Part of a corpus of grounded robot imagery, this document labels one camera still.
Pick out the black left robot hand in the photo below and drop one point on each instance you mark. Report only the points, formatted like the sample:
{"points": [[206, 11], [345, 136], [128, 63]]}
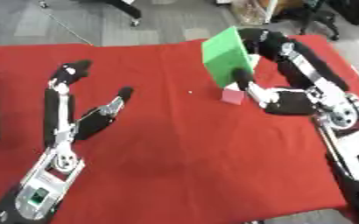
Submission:
{"points": [[58, 113]]}

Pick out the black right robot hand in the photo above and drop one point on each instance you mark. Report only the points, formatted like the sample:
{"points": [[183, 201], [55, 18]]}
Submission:
{"points": [[295, 73]]}

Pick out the green block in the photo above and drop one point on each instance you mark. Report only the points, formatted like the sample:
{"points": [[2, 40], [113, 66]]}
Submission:
{"points": [[227, 55]]}

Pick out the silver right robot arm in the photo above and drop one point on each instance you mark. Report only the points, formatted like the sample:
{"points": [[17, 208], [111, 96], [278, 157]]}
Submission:
{"points": [[352, 159]]}

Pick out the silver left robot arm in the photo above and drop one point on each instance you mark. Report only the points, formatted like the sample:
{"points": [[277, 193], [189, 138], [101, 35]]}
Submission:
{"points": [[32, 189]]}

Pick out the pink cube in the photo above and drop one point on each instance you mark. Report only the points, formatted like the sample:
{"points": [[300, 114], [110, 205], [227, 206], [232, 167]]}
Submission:
{"points": [[233, 94]]}

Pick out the black chair base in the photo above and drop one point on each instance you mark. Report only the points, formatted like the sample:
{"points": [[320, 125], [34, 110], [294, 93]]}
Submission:
{"points": [[121, 10]]}

